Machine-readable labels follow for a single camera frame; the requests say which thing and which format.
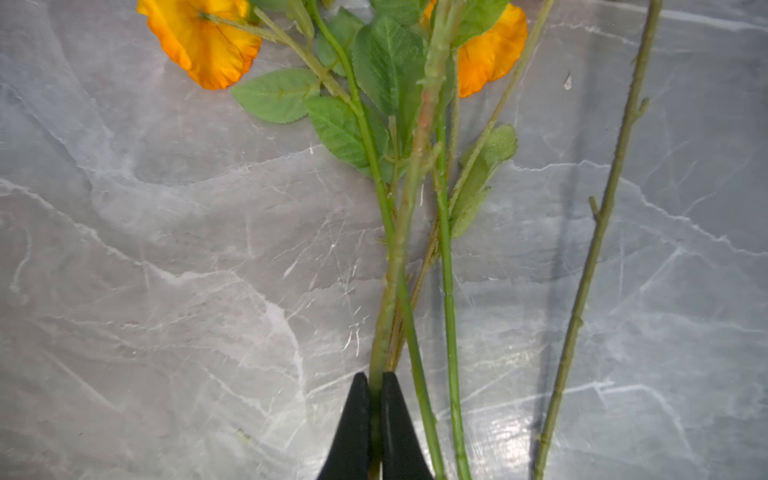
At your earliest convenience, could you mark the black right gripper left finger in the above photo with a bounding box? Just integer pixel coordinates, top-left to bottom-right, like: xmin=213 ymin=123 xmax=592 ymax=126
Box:
xmin=317 ymin=372 xmax=370 ymax=480

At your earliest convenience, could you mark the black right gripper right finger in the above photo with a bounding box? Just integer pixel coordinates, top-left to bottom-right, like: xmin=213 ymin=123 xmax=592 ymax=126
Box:
xmin=381 ymin=372 xmax=434 ymax=480

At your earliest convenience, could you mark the white rose flower stem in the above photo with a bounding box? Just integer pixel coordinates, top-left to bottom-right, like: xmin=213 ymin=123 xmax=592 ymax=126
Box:
xmin=531 ymin=0 xmax=663 ymax=480

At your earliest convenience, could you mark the orange yellow rose stem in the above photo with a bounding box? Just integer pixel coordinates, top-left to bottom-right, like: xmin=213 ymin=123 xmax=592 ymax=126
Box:
xmin=413 ymin=1 xmax=528 ymax=479

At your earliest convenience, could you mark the pink carnation rose stem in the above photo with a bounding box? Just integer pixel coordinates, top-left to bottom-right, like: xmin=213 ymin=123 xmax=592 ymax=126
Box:
xmin=352 ymin=0 xmax=511 ymax=480

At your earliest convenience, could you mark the small orange bud stem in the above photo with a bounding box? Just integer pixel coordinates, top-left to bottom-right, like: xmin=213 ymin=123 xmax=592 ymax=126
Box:
xmin=137 ymin=1 xmax=438 ymax=479

